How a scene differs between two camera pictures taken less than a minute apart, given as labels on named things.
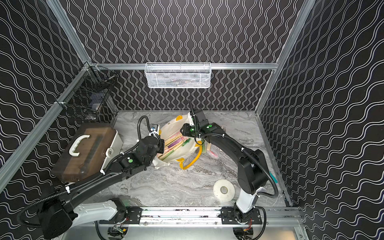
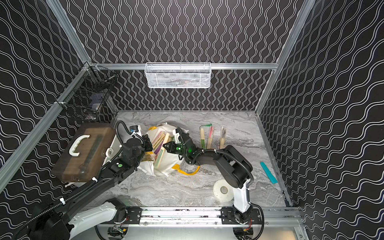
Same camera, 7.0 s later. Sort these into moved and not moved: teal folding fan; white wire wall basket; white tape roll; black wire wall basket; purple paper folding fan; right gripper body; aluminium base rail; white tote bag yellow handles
Moved: purple paper folding fan; white tote bag yellow handles; right gripper body
Not moved: teal folding fan; white tape roll; aluminium base rail; black wire wall basket; white wire wall basket
